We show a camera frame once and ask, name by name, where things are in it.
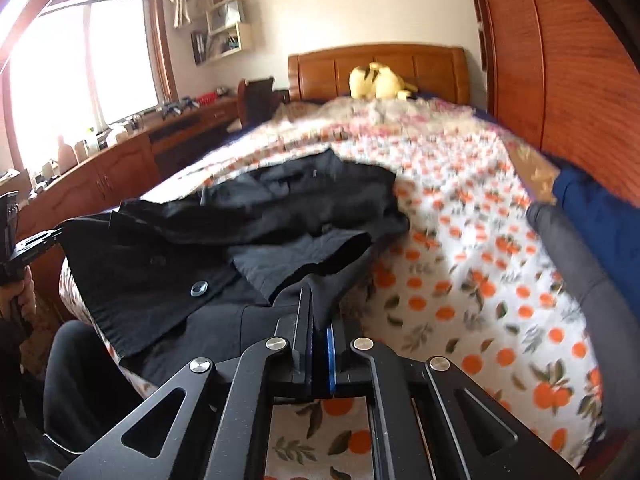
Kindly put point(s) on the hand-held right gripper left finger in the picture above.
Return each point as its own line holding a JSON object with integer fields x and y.
{"x": 305, "y": 320}

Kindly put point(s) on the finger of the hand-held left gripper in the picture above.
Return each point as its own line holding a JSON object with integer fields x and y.
{"x": 42, "y": 241}

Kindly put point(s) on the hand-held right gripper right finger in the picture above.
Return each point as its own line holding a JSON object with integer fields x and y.
{"x": 332, "y": 360}

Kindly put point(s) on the black double-breasted coat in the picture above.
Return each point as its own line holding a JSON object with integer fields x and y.
{"x": 150, "y": 270}

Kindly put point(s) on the person's left hand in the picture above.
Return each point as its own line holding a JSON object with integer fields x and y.
{"x": 26, "y": 296}

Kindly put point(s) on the long wooden desk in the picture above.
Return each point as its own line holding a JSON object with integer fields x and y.
{"x": 115, "y": 180}

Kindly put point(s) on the bed with floral sheets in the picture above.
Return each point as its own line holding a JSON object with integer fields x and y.
{"x": 450, "y": 285}

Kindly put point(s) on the person's dark trouser leg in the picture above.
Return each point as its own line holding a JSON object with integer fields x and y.
{"x": 80, "y": 385}

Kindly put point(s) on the red basket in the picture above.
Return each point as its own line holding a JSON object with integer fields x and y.
{"x": 206, "y": 97}

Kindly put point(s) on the wooden chair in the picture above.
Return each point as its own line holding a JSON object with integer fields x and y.
{"x": 256, "y": 100}

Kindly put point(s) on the pink floral blanket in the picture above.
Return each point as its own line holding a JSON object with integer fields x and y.
{"x": 400, "y": 110}

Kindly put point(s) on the yellow plush toy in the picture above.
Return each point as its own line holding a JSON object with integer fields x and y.
{"x": 375, "y": 82}

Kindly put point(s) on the wooden bed headboard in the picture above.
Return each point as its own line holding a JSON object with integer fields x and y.
{"x": 320, "y": 72}

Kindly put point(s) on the folded grey cloth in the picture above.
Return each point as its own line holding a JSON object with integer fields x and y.
{"x": 590, "y": 280}

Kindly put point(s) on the folded navy cloth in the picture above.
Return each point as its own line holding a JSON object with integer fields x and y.
{"x": 600, "y": 220}

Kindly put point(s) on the wooden slatted wardrobe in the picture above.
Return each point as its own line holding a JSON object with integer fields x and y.
{"x": 560, "y": 70}

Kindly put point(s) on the window with wooden frame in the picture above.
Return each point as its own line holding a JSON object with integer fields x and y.
{"x": 85, "y": 60}

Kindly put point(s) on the wooden wall shelf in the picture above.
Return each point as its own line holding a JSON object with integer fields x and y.
{"x": 244, "y": 35}

